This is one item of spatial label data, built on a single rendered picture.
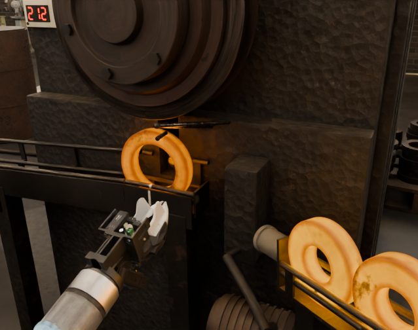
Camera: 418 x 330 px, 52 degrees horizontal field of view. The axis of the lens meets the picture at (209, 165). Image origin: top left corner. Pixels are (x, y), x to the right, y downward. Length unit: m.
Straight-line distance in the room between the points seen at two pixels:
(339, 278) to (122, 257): 0.36
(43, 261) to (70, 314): 1.48
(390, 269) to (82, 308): 0.45
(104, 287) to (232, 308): 0.33
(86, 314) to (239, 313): 0.37
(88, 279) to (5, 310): 1.24
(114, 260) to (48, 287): 1.27
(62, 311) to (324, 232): 0.43
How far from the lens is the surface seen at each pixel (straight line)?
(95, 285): 0.71
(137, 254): 0.76
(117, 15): 0.87
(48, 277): 2.05
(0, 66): 3.76
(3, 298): 2.00
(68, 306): 0.70
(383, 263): 0.68
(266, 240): 0.89
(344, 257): 0.73
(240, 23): 0.85
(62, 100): 1.28
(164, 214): 0.84
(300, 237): 0.80
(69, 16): 0.96
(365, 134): 0.95
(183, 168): 1.01
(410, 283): 0.66
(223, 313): 0.95
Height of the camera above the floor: 1.15
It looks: 22 degrees down
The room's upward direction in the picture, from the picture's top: 1 degrees counter-clockwise
